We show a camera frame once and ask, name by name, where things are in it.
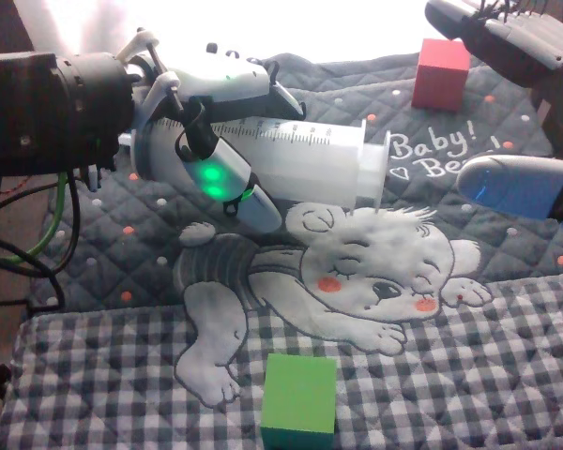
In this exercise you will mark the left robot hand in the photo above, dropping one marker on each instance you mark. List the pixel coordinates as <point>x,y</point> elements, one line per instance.
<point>225,79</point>

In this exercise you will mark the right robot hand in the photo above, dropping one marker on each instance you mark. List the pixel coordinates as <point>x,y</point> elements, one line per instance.
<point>511,47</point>

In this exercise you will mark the red block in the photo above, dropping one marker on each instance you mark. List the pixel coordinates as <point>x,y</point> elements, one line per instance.
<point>438,75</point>

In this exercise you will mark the large translucent plastic syringe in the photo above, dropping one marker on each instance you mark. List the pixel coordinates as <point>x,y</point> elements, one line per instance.
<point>309,159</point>

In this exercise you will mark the grey quilt with printed bear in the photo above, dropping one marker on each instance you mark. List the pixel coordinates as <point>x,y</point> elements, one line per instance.
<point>403,375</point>

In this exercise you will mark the green block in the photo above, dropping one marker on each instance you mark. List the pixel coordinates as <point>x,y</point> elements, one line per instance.
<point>298,394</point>

